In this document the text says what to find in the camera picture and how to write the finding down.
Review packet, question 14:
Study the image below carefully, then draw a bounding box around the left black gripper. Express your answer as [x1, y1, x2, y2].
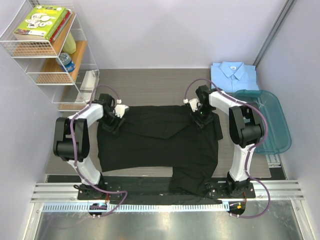
[99, 111, 125, 137]

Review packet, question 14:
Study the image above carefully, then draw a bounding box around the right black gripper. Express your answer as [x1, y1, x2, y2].
[189, 105, 214, 133]

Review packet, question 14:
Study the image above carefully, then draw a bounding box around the black long sleeve shirt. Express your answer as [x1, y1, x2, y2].
[96, 105, 223, 196]

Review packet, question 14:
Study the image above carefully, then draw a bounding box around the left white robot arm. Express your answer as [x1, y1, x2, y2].
[53, 94, 129, 200]

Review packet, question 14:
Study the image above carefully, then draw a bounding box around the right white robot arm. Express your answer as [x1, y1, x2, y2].
[183, 85, 268, 198]

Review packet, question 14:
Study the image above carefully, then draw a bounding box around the folded light blue shirt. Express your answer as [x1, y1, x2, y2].
[210, 61, 259, 93]

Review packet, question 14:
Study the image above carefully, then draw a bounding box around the white paper booklet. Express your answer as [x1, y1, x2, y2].
[79, 70, 100, 92]

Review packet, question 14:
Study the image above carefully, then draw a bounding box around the blue lidded jar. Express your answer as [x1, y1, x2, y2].
[55, 52, 75, 73]

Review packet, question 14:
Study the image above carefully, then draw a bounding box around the teal plastic tray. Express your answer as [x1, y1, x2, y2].
[233, 89, 292, 155]

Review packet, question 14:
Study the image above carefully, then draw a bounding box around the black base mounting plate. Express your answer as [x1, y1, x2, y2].
[73, 176, 256, 206]

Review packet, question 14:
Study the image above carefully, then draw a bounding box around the yellow green bottle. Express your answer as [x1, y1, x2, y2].
[62, 32, 77, 55]

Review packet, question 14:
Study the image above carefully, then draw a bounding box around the red cover book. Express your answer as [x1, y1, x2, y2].
[49, 9, 73, 42]

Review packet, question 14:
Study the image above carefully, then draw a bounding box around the green cover book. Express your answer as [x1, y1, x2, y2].
[13, 5, 68, 41]

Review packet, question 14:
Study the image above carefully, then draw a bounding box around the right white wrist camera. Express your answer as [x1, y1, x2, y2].
[183, 98, 201, 112]

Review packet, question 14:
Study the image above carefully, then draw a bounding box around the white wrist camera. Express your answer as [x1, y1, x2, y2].
[183, 98, 201, 112]
[114, 99, 129, 119]

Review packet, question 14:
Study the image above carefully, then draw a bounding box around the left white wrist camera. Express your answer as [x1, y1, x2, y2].
[114, 99, 129, 119]

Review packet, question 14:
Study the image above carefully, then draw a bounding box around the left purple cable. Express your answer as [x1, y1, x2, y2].
[69, 84, 128, 216]

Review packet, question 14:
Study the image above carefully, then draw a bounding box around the white wire shelf rack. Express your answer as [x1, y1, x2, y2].
[0, 0, 100, 112]

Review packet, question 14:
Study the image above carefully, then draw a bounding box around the white slotted cable duct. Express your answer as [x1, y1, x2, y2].
[42, 202, 230, 213]

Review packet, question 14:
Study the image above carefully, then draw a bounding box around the aluminium frame rail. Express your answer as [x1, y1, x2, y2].
[31, 178, 304, 205]

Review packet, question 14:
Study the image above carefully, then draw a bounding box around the grey aluminium wall post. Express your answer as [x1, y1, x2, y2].
[253, 0, 297, 68]

